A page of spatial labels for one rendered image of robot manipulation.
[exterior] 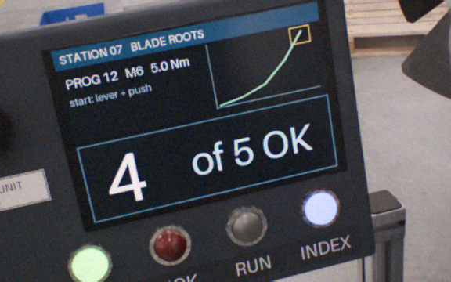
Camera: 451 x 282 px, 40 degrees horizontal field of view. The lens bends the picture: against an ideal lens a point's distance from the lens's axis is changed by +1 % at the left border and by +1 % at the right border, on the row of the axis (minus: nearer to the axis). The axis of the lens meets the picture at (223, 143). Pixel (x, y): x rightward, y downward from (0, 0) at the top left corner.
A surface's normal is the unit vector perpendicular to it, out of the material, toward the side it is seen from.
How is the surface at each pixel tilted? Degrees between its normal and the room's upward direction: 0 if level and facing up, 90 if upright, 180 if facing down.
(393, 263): 90
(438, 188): 0
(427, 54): 53
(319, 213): 75
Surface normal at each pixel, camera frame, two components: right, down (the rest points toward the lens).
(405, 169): -0.12, -0.88
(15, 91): 0.20, 0.19
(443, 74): -0.55, -0.21
